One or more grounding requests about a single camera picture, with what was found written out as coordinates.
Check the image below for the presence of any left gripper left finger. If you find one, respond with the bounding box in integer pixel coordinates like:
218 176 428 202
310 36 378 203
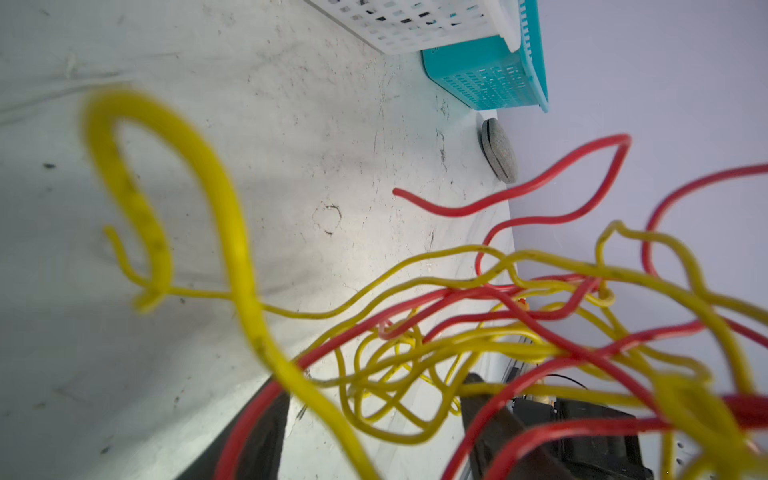
176 377 291 479

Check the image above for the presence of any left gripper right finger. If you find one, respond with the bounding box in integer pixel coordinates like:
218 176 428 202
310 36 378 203
461 398 574 480

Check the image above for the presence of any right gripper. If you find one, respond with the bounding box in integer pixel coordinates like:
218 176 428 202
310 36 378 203
509 395 655 480

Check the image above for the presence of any yellow cable bundle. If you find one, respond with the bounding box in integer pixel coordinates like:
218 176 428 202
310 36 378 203
80 86 768 480

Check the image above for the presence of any teal plastic basket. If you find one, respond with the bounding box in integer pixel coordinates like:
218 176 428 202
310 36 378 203
421 1 549 112

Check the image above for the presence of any middle white plastic basket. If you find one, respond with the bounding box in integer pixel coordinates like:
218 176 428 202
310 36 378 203
309 0 522 55

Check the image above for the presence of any red cable bundle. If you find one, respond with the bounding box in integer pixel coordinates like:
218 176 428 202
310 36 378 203
212 163 768 480

